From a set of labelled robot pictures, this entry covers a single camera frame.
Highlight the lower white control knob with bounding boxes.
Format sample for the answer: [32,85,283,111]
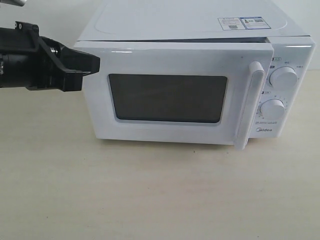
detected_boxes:
[259,99,286,121]

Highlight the white microwave door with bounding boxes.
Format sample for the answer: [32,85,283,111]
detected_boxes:
[74,41,274,150]

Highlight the white microwave oven body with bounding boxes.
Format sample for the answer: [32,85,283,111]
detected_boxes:
[76,0,316,140]

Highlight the upper white control knob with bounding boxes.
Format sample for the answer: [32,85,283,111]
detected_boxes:
[269,66,298,90]

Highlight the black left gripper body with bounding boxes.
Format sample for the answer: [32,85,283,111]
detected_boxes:
[0,22,63,91]

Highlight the white and blue label sticker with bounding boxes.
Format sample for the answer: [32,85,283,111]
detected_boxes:
[218,16,271,31]

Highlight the white control knob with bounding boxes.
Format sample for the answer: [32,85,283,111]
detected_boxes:
[269,66,298,90]
[259,99,286,121]

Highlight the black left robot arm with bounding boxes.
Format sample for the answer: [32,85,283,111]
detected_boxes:
[0,21,101,92]

